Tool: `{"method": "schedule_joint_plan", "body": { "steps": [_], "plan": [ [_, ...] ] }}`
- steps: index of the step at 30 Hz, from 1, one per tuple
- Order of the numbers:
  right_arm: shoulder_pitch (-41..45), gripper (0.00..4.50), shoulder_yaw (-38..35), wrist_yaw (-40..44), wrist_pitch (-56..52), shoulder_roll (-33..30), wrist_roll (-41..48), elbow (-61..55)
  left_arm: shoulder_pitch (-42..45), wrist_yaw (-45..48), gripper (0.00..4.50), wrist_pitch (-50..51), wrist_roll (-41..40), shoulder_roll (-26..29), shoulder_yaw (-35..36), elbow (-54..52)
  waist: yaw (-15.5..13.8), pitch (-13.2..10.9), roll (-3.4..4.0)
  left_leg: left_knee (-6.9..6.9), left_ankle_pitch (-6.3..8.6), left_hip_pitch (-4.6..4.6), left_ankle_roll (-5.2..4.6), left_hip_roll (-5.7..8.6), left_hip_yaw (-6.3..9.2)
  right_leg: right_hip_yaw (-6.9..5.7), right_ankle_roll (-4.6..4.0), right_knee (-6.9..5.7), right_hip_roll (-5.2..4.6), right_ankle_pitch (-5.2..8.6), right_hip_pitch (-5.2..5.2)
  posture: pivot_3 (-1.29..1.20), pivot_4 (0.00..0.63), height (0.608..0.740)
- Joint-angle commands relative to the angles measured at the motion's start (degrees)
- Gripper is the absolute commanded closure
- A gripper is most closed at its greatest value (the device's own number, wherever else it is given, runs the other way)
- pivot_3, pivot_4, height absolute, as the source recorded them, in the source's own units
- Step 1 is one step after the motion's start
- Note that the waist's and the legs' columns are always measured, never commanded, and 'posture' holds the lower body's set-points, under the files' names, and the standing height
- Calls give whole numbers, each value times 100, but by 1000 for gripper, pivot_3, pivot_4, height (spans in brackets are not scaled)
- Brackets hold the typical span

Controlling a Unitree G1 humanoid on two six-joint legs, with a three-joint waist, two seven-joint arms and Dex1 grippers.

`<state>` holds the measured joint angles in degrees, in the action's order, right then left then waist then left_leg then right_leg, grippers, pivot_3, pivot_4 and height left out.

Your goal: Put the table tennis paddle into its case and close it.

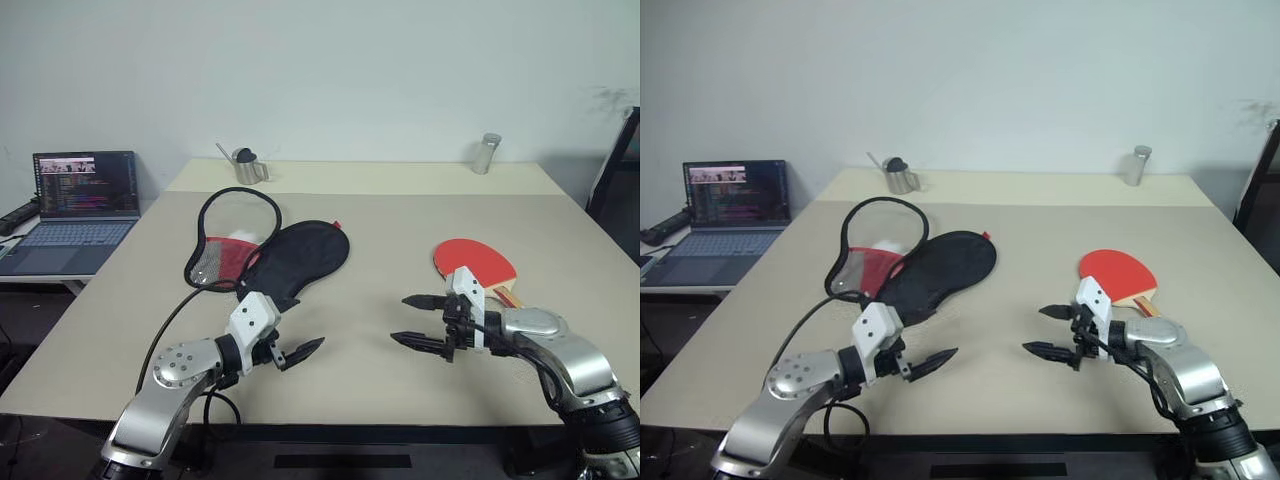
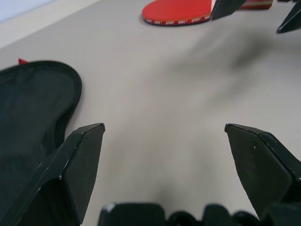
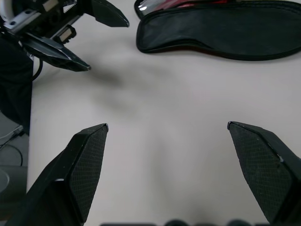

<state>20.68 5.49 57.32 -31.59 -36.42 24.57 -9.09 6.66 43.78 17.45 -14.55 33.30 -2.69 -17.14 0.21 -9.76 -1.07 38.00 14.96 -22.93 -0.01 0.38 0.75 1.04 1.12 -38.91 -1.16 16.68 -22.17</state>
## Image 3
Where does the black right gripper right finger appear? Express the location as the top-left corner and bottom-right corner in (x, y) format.
(227, 121), (301, 226)

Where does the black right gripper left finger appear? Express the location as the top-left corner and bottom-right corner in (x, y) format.
(6, 123), (110, 226)

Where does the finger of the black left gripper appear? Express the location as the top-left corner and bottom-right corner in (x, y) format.
(90, 0), (130, 28)
(22, 32), (92, 73)

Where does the red black paddle case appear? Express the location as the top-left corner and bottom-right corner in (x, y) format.
(133, 0), (301, 62)

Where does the black robot waist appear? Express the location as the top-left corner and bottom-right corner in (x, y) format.
(0, 32), (34, 136)

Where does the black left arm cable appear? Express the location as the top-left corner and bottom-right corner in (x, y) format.
(30, 55), (44, 82)

